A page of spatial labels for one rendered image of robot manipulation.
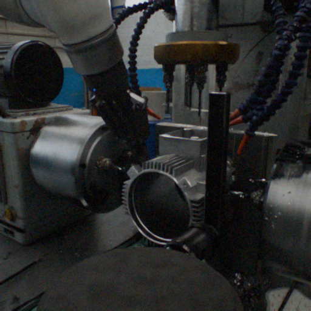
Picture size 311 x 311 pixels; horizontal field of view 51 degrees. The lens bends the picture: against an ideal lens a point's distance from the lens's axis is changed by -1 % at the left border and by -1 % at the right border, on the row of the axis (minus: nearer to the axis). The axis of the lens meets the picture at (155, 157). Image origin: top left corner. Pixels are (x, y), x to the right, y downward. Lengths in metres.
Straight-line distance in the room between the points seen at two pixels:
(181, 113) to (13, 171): 0.49
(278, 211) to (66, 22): 0.42
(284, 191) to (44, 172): 0.57
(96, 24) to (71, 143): 0.35
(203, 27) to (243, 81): 0.24
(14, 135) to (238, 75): 0.60
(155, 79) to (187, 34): 6.50
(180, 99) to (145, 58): 6.38
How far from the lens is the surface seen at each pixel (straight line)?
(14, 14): 0.64
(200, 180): 0.65
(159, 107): 2.82
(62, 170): 0.81
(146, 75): 7.32
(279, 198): 0.54
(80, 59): 0.55
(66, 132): 0.84
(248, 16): 0.89
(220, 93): 0.51
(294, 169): 0.55
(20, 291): 0.85
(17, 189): 0.98
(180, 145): 0.69
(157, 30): 7.18
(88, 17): 0.52
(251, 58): 0.88
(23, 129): 0.94
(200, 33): 0.67
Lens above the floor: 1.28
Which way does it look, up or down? 15 degrees down
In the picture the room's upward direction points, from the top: straight up
